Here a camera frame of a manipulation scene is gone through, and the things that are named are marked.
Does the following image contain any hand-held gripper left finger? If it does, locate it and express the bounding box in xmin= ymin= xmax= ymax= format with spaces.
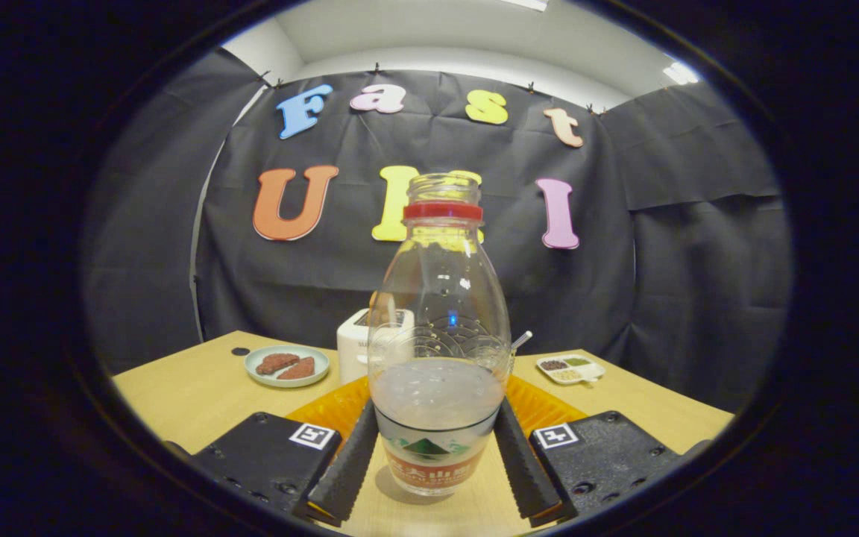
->
xmin=165 ymin=375 xmax=380 ymax=527

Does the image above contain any clear plastic juice bottle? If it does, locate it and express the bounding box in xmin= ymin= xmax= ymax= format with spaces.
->
xmin=367 ymin=173 xmax=512 ymax=497

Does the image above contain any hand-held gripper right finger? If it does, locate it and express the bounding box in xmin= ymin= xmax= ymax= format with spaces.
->
xmin=494 ymin=374 xmax=710 ymax=527

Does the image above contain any white toaster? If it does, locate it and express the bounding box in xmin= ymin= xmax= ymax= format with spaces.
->
xmin=336 ymin=307 xmax=415 ymax=386

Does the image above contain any pale green plate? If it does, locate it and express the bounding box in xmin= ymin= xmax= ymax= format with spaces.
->
xmin=244 ymin=345 xmax=331 ymax=389

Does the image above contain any small ceiling light panel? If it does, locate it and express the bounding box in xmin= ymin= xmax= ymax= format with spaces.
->
xmin=662 ymin=61 xmax=699 ymax=86

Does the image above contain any wooden table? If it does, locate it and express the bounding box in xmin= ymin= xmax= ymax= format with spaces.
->
xmin=111 ymin=330 xmax=736 ymax=537

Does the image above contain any white divided dish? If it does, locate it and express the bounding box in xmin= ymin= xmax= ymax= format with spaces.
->
xmin=536 ymin=354 xmax=606 ymax=386

